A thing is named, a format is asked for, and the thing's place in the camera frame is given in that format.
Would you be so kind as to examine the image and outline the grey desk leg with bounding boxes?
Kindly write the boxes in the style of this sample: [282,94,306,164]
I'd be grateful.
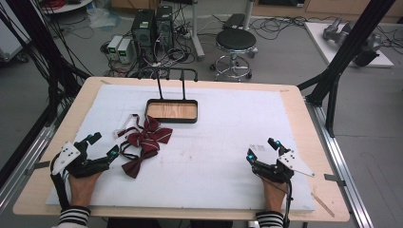
[189,0,206,62]
[241,0,257,31]

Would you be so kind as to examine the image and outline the person's right hand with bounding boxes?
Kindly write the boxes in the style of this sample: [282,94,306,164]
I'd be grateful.
[259,176,288,213]

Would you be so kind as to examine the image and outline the white floor board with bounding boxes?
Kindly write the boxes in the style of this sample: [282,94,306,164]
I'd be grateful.
[303,21,395,68]

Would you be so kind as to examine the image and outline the round white table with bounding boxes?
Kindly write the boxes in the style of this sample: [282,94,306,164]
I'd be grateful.
[40,0,95,15]

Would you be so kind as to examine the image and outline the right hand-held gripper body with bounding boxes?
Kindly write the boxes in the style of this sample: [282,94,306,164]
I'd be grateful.
[251,149,316,184]

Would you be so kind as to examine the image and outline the plain dark red bow tie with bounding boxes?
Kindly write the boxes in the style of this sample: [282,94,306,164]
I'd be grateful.
[119,141,160,180]

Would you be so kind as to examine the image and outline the wooden table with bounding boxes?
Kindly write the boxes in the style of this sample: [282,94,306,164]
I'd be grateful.
[12,75,352,223]

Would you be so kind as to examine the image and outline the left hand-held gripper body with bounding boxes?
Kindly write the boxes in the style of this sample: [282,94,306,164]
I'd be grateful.
[50,141,110,180]

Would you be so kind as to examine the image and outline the white power supply box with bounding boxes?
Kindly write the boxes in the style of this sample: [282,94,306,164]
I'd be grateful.
[116,37,134,65]
[106,34,124,61]

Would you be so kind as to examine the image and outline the aluminium rail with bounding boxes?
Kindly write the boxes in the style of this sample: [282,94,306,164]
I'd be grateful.
[0,104,74,214]
[303,97,375,228]

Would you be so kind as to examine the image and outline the black round stool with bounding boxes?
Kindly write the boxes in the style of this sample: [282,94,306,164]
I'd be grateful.
[208,28,259,82]

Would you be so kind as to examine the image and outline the striped dark red bow tie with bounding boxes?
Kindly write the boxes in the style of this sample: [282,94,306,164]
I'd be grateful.
[113,113,174,154]

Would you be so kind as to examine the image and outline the white foam mat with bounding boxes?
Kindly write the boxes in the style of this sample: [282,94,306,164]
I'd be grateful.
[46,84,317,214]

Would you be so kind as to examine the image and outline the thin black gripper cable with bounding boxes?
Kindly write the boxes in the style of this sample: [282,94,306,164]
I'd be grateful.
[282,179,295,228]

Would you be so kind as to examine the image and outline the thick black gripper cable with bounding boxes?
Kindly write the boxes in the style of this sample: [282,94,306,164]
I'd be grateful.
[48,151,71,211]

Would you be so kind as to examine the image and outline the floor cable bundle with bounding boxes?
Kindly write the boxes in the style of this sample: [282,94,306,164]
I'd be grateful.
[249,14,321,41]

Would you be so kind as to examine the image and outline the black frame stand with cables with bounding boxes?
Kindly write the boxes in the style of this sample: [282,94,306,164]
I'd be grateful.
[0,0,93,188]

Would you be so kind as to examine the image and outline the black flat device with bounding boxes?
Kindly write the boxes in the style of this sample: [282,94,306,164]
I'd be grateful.
[222,12,247,30]

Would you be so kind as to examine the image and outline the tangled computer cables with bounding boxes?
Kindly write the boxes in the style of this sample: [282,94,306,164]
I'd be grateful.
[100,40,198,79]

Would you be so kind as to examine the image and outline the small black computer tower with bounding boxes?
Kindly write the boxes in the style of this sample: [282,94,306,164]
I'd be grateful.
[154,4,175,52]

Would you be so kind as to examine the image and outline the person's left hand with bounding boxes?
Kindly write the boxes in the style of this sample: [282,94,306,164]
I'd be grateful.
[67,170,103,209]

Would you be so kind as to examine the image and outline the white cabinet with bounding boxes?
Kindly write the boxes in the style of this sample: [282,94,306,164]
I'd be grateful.
[0,18,31,64]

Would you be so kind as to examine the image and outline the large black computer tower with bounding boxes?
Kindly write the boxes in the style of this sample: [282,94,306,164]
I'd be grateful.
[130,9,157,63]

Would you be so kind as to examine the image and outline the metal table clip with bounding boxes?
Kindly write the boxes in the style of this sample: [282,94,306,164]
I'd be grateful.
[24,160,52,177]
[323,173,347,188]

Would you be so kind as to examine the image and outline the wooden stick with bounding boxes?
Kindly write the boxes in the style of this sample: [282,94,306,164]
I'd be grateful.
[310,191,336,219]

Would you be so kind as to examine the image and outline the clear plastic bag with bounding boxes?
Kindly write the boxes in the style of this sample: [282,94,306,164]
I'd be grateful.
[86,5,124,31]

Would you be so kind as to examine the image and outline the black rack with wooden tray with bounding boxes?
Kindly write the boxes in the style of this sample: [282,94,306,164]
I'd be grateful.
[137,66,200,124]

